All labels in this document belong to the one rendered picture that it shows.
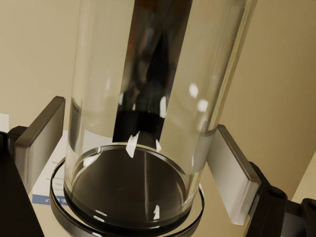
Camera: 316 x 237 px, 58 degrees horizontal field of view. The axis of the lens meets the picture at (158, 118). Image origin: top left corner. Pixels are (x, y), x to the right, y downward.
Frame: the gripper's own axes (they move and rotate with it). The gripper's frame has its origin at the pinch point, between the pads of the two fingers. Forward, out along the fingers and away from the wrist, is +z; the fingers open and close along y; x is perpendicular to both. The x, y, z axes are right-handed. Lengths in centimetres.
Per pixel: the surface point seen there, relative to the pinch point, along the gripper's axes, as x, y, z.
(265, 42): 5, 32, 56
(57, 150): -36, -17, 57
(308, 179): -14.0, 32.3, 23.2
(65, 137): -31, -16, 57
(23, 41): -7, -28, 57
